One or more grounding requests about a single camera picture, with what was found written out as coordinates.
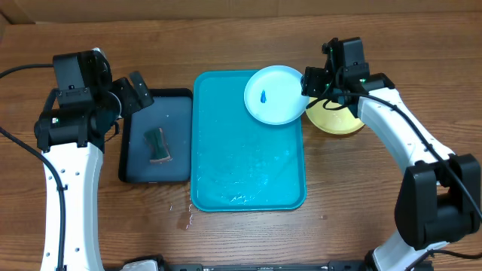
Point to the yellow-green plate front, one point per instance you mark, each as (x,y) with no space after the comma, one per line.
(339,122)

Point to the teal plastic tray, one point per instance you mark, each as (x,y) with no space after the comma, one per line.
(239,164)

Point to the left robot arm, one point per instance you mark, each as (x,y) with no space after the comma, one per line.
(70,133)

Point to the green scrubbing sponge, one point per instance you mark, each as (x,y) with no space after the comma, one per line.
(157,143)

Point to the light blue plate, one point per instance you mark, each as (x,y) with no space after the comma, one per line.
(273,95)

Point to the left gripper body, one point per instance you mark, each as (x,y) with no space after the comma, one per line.
(124,91)

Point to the black plastic tray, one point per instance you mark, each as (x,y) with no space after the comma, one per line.
(172,111)

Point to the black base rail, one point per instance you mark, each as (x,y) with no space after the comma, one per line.
(157,262)

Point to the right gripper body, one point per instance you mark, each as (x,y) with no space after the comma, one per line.
(311,83)

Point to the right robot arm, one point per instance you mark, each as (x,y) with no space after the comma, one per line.
(439,199)

